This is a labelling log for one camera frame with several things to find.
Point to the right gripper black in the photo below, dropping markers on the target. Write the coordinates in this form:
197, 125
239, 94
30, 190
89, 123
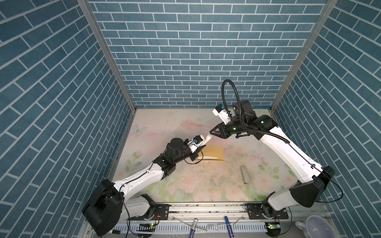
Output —
222, 130

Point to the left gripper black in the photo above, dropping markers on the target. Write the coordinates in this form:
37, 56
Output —
194, 154

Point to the white glue stick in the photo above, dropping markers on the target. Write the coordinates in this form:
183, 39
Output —
207, 138

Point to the brown kraft envelope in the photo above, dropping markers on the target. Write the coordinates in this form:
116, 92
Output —
215, 153

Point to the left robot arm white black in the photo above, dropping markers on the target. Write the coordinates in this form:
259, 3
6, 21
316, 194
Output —
112, 201

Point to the blue white marker pen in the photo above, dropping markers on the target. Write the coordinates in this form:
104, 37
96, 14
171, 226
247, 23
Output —
193, 228

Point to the left circuit board green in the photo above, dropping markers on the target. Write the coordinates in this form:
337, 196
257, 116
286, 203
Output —
145, 230

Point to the circuit board green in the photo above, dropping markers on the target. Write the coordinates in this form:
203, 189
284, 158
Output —
273, 229
145, 230

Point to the right circuit board green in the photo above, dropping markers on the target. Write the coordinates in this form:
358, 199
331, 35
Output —
273, 229

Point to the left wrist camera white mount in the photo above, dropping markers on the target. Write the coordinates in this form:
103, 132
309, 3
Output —
197, 140

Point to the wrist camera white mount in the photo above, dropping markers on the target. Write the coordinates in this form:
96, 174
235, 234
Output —
221, 112
197, 140

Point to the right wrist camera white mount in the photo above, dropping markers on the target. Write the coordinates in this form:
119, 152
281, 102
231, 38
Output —
221, 112

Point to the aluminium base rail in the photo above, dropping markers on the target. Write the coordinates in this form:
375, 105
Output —
211, 221

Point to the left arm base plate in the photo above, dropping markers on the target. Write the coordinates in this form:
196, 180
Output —
159, 211

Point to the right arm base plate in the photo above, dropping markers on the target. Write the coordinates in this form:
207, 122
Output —
259, 210

